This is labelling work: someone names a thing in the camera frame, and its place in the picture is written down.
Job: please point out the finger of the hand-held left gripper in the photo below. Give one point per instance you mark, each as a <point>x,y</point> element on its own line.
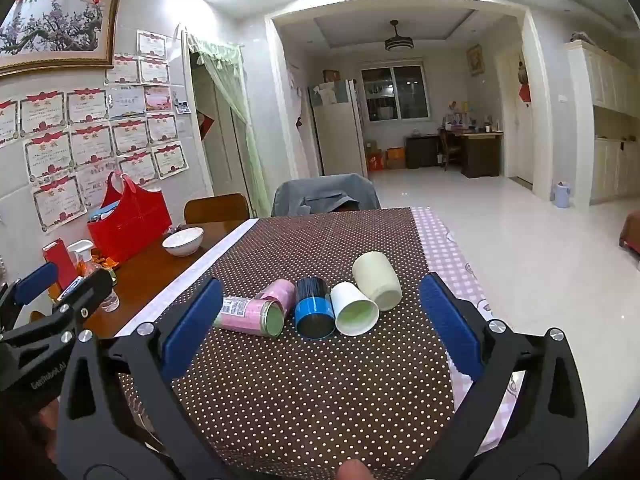
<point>85,292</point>
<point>35,282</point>

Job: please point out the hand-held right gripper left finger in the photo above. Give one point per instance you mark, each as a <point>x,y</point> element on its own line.
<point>192,332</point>

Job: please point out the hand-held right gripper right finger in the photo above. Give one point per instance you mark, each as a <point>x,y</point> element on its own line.
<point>450,325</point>

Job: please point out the pink labelled cup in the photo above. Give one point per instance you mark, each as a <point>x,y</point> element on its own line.
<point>245,315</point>

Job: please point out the cream cup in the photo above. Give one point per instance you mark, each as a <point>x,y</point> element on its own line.
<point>375,275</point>

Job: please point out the plain pink cup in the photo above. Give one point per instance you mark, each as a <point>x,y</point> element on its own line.
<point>281,291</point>

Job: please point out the white cup green inside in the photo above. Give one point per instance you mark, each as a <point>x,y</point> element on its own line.
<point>345,296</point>

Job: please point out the black and blue cup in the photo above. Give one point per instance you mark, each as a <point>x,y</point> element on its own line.
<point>312,307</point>

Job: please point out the person's left hand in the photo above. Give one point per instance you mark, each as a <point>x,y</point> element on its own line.
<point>47,419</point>

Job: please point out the person's right hand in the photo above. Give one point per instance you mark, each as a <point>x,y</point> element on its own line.
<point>352,471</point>

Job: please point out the small glass bottle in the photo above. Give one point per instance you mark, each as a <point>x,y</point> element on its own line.
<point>111,301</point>

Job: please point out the clear spray bottle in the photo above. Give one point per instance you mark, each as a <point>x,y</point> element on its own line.
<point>85,260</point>

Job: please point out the orange packet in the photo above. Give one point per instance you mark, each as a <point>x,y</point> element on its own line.
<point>107,262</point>

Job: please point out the white cloth strip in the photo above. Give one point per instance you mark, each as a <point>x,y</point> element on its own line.
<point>200,272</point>

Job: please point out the pink checked tablecloth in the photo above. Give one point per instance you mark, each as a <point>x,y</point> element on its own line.
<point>445,245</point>

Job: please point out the red felt bag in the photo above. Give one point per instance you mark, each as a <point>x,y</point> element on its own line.
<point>132,222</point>

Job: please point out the white bowl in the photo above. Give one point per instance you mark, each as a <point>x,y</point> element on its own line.
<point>182,242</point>

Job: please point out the brown dotted tablecloth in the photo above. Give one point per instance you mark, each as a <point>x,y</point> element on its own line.
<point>300,395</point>

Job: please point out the wooden chair back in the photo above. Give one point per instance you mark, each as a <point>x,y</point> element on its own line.
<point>216,208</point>

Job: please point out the pale blue bin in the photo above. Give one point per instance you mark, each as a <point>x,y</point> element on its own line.
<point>562,196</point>

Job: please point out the dark low cabinet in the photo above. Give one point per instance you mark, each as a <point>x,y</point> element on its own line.
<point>421,152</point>

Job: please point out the orange cardboard box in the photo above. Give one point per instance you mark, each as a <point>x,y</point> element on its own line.
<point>395,158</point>

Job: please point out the dark wooden desk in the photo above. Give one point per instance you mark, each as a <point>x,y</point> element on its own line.
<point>482,152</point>

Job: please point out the dark wooden chair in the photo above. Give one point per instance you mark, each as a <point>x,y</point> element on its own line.
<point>450,147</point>

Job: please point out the red cardboard box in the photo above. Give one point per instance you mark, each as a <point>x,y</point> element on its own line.
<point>375,161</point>

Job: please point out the grey jacket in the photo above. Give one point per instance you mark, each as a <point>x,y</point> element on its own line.
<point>320,195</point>

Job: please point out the red furniture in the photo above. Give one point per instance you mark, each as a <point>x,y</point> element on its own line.
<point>632,232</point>

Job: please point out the white refrigerator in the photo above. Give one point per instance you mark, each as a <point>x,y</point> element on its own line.
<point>340,135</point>

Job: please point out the green door curtain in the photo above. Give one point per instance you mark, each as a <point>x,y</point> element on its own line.
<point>232,100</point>

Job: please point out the window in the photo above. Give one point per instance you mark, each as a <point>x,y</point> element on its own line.
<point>395,92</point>

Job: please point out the red door ornament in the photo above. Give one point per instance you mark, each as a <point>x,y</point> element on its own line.
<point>525,92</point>

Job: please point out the framed blossom painting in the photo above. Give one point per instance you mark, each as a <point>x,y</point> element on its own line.
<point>55,25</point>

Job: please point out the ceiling fan lamp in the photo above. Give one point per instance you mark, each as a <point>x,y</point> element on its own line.
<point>397,42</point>

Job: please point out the group of wall certificates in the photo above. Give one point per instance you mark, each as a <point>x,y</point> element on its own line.
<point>90,140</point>

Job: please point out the small framed wall picture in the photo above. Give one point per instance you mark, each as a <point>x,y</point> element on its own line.
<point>475,60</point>

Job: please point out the white wall cabinets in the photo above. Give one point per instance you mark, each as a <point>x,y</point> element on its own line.
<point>607,110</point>

